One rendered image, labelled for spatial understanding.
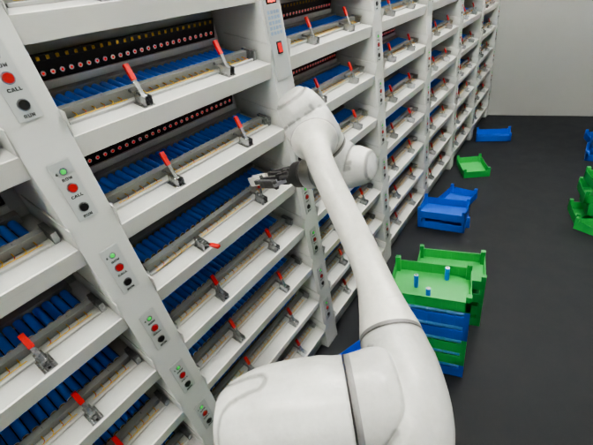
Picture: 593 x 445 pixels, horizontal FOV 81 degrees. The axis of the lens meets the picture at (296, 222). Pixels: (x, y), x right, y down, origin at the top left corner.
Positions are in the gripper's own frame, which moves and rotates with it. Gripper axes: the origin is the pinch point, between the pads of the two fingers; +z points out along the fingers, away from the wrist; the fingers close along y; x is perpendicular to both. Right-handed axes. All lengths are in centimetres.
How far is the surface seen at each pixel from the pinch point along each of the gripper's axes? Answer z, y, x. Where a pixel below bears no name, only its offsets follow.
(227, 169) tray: -2.6, -11.3, 8.6
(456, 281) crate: -36, 45, -72
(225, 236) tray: 1.3, -19.6, -8.8
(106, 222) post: -4.4, -46.8, 13.0
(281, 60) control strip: -8.6, 20.5, 29.8
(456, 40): 1, 226, 1
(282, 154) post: 1.7, 16.0, 1.9
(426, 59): -1, 157, 2
